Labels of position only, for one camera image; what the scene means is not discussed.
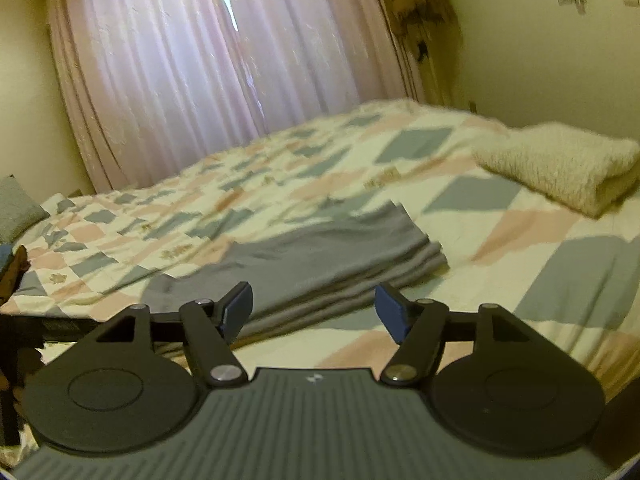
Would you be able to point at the brown garment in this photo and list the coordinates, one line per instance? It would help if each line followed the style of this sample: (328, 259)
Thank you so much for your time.
(13, 276)

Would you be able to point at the pink curtain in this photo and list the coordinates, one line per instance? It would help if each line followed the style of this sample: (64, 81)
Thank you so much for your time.
(152, 86)

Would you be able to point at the blue denim jeans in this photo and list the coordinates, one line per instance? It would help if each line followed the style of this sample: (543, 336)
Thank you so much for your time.
(6, 257)

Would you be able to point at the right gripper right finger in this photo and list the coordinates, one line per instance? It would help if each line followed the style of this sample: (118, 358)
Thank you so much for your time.
(417, 328)

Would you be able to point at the cream fluffy blanket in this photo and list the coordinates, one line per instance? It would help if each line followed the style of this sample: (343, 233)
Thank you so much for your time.
(583, 170)

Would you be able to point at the brown patterned drape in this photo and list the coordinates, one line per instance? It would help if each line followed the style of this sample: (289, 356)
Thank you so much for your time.
(413, 22)

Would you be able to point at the grey woven cushion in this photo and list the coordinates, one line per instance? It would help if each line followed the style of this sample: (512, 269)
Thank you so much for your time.
(18, 211)

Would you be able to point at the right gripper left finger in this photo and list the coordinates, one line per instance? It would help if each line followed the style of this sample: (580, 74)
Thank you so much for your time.
(210, 327)

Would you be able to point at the grey sweatshirt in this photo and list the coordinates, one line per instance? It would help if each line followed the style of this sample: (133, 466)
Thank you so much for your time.
(310, 274)

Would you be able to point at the checkered pastel quilt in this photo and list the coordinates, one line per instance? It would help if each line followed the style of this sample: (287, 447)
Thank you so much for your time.
(573, 277)

